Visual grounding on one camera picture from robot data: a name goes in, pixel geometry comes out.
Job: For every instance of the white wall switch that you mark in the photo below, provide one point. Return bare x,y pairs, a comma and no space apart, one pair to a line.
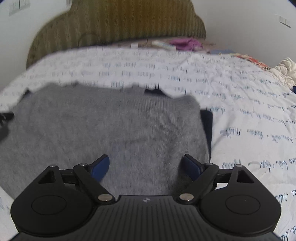
285,21

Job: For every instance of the white power strip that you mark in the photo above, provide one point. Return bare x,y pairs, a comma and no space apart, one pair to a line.
163,44

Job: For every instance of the light blue sheet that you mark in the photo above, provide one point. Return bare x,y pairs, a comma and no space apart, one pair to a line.
220,51

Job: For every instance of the grey sweater with navy sleeves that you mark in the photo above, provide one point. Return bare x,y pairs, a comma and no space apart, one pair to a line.
104,125

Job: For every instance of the white quilt with script print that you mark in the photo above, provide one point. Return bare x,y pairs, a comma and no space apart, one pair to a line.
242,111

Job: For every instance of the floral cloth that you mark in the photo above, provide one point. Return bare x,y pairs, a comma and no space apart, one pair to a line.
253,60

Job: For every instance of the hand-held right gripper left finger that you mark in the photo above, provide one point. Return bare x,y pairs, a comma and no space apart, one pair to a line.
100,166

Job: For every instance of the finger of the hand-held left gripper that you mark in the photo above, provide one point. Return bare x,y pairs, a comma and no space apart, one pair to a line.
5,117

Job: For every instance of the white charger plug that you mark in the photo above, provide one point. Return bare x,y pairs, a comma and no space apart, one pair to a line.
134,45

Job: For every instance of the olive padded headboard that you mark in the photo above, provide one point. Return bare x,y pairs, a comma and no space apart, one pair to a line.
115,20

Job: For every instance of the white padded jacket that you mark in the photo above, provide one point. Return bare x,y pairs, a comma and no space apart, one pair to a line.
285,71

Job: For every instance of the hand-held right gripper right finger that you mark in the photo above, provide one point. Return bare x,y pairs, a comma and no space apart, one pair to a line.
192,168

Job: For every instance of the purple cloth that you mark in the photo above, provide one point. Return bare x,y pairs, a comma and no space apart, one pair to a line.
185,44

